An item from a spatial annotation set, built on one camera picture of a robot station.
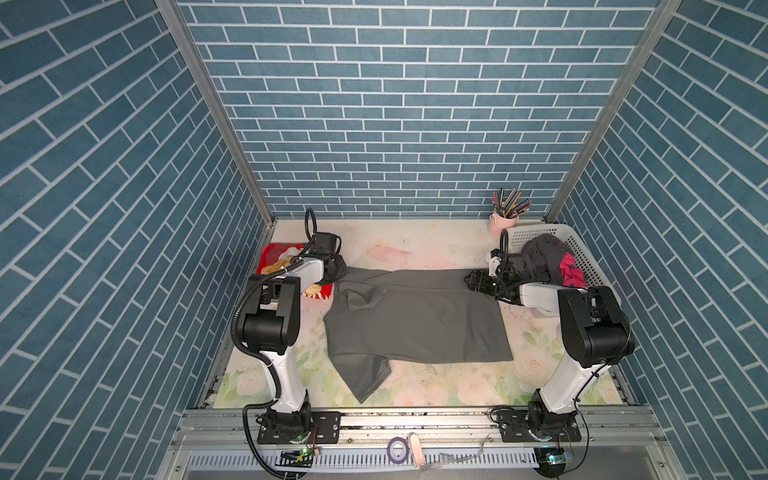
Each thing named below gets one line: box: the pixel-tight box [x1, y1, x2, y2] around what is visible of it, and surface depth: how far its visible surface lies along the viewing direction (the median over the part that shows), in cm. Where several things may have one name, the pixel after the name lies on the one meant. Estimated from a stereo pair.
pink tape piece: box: [410, 434, 426, 466], surface depth 70 cm
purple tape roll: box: [387, 436, 410, 465], surface depth 72 cm
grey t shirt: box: [323, 267, 514, 404], surface depth 93 cm
